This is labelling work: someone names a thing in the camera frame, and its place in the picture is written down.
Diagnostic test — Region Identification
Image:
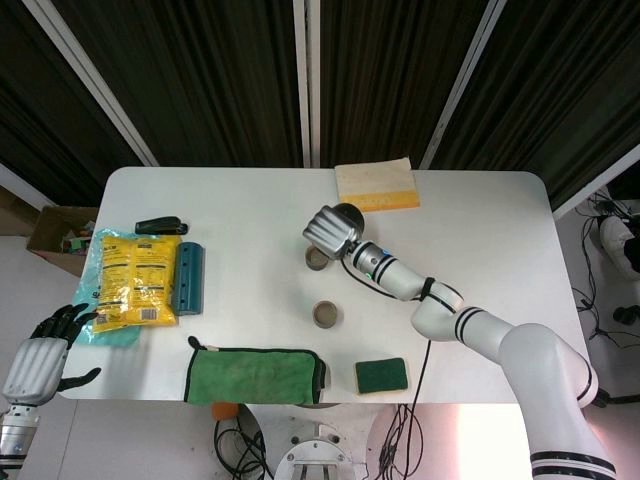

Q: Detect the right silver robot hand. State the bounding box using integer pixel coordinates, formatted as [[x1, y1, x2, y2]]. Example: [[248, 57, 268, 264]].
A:
[[301, 205, 364, 262]]

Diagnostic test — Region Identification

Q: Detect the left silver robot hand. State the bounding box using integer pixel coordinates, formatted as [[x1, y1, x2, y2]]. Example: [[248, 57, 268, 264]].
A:
[[2, 303, 102, 405]]

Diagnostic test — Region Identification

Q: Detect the black teapot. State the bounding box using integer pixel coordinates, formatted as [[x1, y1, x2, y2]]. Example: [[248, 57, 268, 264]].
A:
[[332, 202, 365, 236]]

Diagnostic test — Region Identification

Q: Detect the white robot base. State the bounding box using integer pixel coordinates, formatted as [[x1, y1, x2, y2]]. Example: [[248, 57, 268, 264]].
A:
[[273, 419, 356, 480]]

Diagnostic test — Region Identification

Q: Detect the dark ceramic cup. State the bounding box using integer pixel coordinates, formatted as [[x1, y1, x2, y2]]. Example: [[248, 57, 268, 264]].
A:
[[305, 244, 331, 273], [312, 300, 344, 330]]

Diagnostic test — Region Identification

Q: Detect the yellow and white book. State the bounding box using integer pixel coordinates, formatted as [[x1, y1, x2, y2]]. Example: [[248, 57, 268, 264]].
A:
[[334, 156, 422, 214]]

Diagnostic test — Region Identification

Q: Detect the cardboard box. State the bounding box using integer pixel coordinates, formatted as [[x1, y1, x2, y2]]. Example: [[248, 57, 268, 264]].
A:
[[25, 204, 100, 279]]

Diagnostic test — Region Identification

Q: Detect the yellow snack bag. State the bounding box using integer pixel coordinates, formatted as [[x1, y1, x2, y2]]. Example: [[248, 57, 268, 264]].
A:
[[93, 234, 182, 334]]

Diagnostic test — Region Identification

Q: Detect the teal cylindrical holder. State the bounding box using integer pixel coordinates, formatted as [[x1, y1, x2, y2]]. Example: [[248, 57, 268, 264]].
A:
[[170, 241, 206, 316]]

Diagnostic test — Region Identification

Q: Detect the green and yellow sponge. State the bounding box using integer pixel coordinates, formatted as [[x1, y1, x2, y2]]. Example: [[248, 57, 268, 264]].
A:
[[352, 356, 411, 394]]

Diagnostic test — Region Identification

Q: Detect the green microfibre towel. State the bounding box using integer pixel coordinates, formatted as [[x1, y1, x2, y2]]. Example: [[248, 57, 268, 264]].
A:
[[183, 335, 327, 405]]

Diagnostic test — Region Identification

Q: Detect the black stapler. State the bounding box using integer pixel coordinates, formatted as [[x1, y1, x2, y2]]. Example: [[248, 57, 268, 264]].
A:
[[134, 215, 190, 235]]

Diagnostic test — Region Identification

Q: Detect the white and black shoe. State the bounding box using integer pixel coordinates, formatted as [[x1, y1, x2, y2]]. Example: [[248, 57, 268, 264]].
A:
[[599, 214, 640, 275]]

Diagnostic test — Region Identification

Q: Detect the white partition frame post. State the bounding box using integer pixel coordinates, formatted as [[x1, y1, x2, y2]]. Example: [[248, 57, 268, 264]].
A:
[[292, 0, 322, 169], [22, 0, 160, 167], [418, 0, 509, 170]]

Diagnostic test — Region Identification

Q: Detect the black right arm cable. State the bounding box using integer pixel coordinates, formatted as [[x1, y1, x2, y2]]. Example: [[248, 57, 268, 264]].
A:
[[342, 257, 464, 441]]

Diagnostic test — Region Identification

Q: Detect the black floor cable bundle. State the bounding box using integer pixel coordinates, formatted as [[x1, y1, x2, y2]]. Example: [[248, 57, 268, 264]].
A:
[[213, 419, 274, 480], [379, 403, 424, 480]]

